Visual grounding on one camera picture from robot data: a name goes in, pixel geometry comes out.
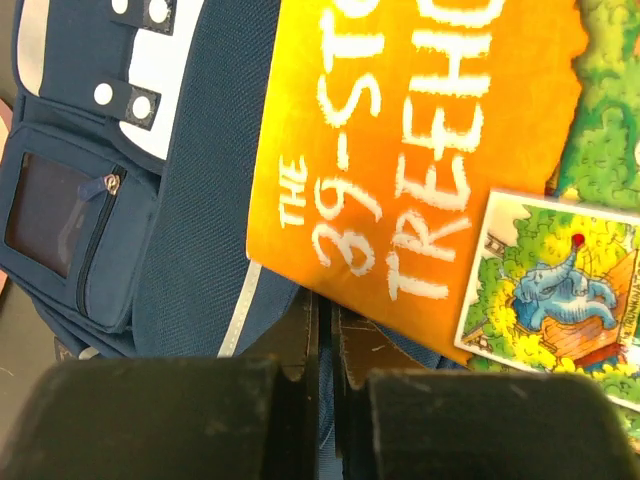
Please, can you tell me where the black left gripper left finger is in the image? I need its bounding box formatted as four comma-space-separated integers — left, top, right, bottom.
1, 290, 319, 479

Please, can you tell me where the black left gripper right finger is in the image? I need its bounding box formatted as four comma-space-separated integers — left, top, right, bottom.
331, 306, 639, 479

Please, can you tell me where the navy blue student backpack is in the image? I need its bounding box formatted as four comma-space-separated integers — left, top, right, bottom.
1, 1, 451, 479

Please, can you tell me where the orange 39-Storey Treehouse book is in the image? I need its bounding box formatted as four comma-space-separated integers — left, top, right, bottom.
245, 0, 640, 454

